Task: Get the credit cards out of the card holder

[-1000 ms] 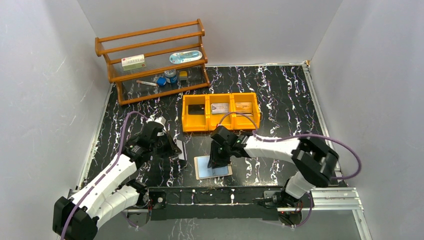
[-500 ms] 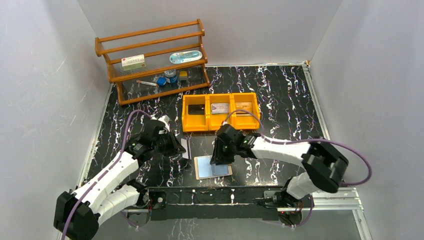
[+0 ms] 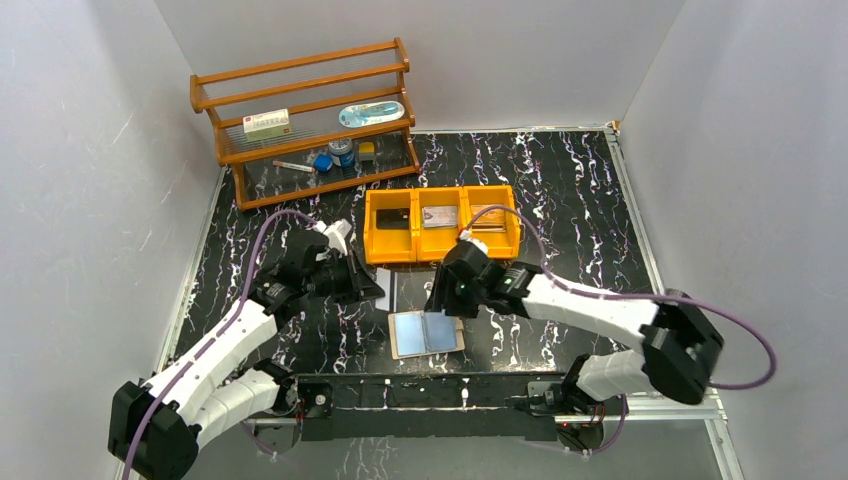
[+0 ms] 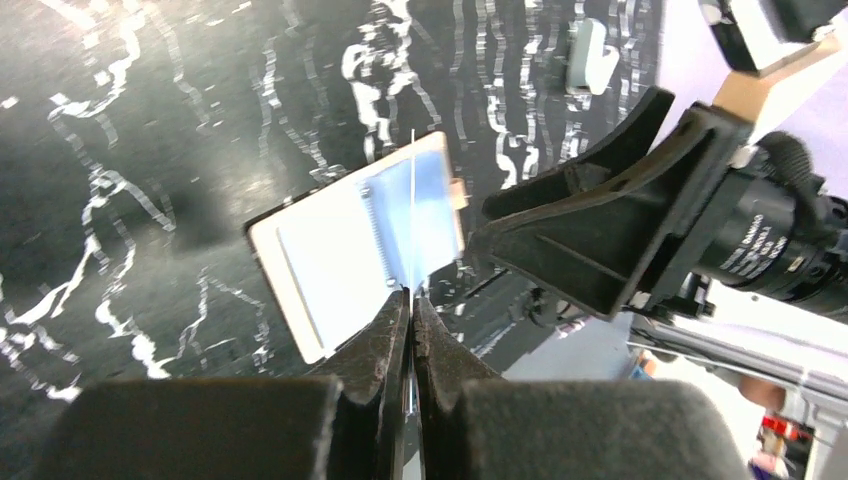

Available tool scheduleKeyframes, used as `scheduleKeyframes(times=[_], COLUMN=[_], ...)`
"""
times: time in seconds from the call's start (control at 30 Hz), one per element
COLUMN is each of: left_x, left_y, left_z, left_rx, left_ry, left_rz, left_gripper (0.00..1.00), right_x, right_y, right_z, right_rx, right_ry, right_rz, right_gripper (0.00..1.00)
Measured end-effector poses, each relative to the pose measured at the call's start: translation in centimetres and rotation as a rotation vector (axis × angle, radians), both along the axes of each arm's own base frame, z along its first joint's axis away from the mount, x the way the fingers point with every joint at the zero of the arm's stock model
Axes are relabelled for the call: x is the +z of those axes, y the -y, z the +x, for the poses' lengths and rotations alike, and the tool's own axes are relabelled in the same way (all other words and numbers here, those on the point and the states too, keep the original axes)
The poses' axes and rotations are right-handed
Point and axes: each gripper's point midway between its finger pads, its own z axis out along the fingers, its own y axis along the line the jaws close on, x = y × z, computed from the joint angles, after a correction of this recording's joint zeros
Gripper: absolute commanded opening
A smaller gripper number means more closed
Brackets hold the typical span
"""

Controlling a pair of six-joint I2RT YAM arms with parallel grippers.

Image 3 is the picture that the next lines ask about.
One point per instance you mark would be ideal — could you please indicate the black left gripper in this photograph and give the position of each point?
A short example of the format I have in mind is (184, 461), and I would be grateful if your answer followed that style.
(353, 276)

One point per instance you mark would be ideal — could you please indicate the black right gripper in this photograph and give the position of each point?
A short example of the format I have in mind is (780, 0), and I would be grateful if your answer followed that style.
(444, 278)

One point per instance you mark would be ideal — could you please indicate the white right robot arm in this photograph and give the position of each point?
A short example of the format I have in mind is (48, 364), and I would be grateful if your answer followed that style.
(670, 346)

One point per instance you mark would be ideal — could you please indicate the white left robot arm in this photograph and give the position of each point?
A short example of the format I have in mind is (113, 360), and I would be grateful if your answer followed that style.
(158, 426)

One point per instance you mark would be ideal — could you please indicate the silver credit card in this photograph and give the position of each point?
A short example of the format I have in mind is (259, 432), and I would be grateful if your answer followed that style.
(436, 217)

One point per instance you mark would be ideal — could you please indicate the gold credit card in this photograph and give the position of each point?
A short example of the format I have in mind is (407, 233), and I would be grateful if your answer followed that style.
(488, 218)

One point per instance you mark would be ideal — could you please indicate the black credit card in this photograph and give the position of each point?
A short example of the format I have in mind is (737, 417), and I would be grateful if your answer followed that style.
(392, 219)

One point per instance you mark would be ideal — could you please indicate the yellow three-compartment plastic bin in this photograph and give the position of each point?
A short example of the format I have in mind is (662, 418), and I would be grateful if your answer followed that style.
(420, 225)

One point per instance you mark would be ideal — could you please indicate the blue small container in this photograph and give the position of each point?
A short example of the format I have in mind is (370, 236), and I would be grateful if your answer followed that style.
(322, 163)

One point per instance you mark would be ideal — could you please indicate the yellow small box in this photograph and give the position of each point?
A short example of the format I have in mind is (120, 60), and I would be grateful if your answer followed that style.
(366, 152)

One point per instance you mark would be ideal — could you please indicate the white tube stick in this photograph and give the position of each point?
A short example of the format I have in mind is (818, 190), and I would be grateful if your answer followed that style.
(293, 166)

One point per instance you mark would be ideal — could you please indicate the oval blue blister pack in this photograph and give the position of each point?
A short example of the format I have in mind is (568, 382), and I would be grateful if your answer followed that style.
(368, 114)

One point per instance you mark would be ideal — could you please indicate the wooden shelf rack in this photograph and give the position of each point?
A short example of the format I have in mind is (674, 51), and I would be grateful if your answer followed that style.
(314, 89)

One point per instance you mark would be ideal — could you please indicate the white medicine box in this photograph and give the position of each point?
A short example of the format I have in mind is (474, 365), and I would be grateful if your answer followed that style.
(268, 125)

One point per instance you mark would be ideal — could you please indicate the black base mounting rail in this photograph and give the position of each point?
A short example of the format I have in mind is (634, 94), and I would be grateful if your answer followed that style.
(437, 401)

